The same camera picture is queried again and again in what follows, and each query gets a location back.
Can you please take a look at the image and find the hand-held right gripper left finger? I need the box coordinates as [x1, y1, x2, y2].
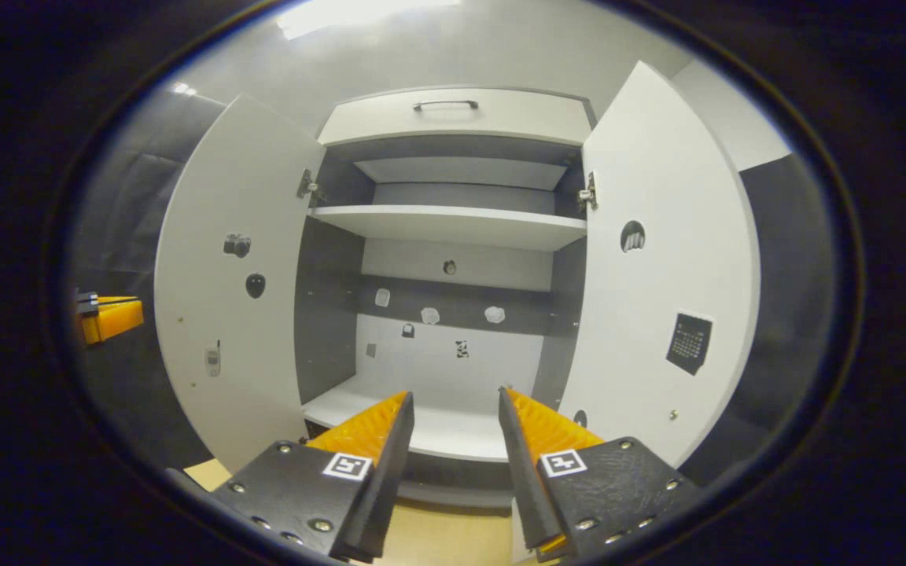
[212, 391, 416, 562]

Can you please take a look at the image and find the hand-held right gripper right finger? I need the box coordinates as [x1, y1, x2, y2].
[497, 386, 703, 562]

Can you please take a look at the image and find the white cabinet door camera sticker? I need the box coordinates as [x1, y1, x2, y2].
[154, 94, 326, 472]

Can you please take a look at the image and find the white double-door shoe cabinet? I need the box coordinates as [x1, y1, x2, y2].
[294, 85, 602, 509]

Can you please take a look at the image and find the white cabinet door headphones sticker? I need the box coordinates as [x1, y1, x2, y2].
[559, 61, 761, 469]

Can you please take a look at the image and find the white cabinet bottom board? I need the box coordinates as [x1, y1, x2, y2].
[302, 373, 518, 463]

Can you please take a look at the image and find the white cabinet shelf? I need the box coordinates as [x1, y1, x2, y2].
[309, 204, 587, 252]

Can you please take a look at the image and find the white cabinet drawer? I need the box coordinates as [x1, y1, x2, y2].
[318, 86, 594, 148]

